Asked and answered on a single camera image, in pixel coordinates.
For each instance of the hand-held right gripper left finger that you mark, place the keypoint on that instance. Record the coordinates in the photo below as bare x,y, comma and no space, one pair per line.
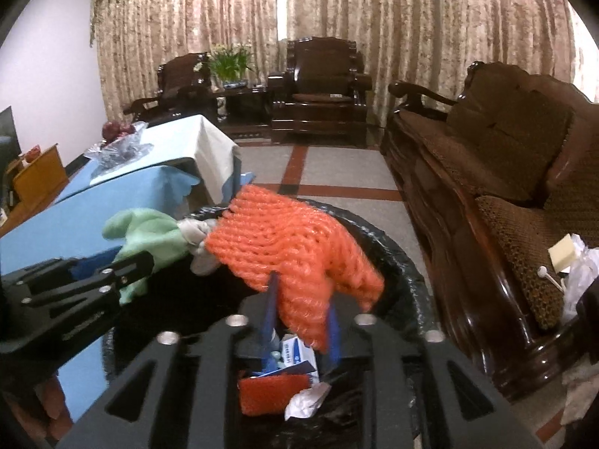
270,318

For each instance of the red ornament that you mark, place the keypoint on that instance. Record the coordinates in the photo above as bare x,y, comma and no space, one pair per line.
32,152

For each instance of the green rubber glove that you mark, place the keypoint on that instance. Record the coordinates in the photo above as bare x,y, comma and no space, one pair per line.
149,234

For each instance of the small blue white box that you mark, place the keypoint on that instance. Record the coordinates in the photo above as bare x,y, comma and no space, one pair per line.
297,353

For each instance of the glass fruit bowl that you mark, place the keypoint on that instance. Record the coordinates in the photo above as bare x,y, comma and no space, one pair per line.
121,149

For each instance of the dark wooden slatted armchair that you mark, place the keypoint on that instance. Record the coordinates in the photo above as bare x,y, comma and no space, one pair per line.
182,79

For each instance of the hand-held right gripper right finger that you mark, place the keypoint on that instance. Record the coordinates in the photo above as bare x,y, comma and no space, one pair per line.
334,336

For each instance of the dark wooden side table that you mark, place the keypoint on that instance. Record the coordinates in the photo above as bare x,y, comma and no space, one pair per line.
243,103

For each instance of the dark wooden sofa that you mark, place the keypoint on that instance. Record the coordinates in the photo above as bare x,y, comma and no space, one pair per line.
449,252

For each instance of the flat screen television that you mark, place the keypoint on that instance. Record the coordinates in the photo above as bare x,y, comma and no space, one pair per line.
8,133

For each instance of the dark wooden cushioned armchair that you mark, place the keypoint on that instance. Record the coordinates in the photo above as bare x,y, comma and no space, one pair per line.
323,79

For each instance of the trash bin with black bag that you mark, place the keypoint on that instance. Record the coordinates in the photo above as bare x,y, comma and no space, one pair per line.
402,266

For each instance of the grey tissue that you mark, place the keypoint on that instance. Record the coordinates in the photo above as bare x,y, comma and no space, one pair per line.
199,243

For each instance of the white crumpled bag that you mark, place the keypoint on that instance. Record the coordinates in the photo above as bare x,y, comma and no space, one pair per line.
580,388

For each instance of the beige patterned curtains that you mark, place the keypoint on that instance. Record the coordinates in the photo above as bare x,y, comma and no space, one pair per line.
374,18

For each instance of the small orange foam piece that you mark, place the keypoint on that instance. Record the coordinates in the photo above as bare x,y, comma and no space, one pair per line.
266,395

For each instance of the brown woven seat cushion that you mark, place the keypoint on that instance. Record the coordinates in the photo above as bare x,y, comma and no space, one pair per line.
468,159
519,243

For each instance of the red apple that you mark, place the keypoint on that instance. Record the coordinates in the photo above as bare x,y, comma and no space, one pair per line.
127,129
111,130

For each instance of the long orange foam net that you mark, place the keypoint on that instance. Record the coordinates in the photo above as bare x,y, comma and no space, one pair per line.
281,243

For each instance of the white tablecloth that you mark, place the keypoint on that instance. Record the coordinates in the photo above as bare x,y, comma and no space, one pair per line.
210,149

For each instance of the pale yellow sponge block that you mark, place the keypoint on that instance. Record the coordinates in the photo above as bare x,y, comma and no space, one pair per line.
564,253

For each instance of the wooden television cabinet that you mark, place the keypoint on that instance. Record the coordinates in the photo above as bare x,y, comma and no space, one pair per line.
40,177

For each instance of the white tissue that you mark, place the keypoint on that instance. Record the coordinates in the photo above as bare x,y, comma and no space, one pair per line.
309,400

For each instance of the blue tablecloth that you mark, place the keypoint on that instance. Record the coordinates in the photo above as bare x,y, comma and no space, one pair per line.
42,238

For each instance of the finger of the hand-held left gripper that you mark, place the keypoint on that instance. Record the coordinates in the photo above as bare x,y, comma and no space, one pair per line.
93,262
93,285

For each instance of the white plastic bag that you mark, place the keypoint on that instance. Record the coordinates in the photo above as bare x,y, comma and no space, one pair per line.
582,271

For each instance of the green potted plant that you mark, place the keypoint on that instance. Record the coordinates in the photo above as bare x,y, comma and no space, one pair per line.
229,63

